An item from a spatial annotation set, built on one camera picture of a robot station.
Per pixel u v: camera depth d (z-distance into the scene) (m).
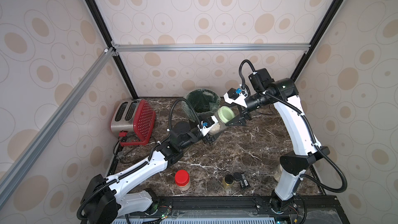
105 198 0.38
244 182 0.80
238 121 0.56
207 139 0.60
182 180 0.70
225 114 0.63
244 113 0.55
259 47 1.61
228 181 0.73
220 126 0.69
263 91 0.48
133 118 0.86
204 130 0.60
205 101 0.97
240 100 0.53
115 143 0.93
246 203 0.77
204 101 0.97
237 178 0.73
